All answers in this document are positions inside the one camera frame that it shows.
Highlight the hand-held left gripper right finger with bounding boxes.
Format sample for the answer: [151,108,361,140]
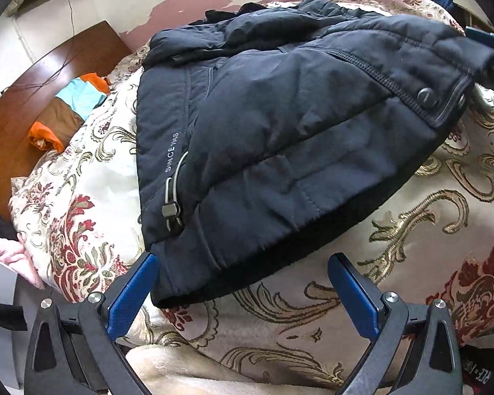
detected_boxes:
[327,252,464,395]

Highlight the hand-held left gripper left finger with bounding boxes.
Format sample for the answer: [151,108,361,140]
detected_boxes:
[24,251,161,395]

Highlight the black padded jacket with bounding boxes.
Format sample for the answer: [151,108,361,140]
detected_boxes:
[136,0,494,309]

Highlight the floral bedspread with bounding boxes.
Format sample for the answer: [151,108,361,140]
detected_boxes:
[8,0,494,395]

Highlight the cream fleece blanket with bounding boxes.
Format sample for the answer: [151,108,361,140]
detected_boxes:
[125,342,343,395]

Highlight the pink fleece garment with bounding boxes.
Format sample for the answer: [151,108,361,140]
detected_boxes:
[0,228,46,291]

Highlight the person's dark clothing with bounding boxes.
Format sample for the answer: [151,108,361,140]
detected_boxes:
[460,317,494,395]

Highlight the orange blue brown pillow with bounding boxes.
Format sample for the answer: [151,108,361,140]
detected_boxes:
[28,72,110,154]

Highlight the wooden headboard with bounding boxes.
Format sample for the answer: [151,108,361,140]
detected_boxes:
[0,20,132,215]

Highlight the black headboard cable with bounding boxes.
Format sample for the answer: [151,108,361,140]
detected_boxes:
[7,55,81,92]

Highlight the black wall cable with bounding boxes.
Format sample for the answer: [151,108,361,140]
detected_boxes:
[64,0,77,41]

